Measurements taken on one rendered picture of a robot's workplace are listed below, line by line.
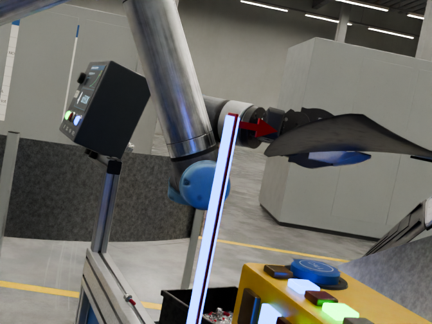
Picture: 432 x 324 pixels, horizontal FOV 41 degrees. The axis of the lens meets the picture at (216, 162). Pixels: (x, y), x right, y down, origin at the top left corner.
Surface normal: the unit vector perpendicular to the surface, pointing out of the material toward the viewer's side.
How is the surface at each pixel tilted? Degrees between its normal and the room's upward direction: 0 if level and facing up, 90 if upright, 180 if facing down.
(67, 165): 90
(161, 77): 102
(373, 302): 0
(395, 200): 90
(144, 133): 90
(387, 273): 55
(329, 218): 90
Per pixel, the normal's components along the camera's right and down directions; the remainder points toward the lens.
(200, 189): 0.16, 0.12
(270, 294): -0.91, -0.14
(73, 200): 0.52, 0.17
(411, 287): -0.33, -0.58
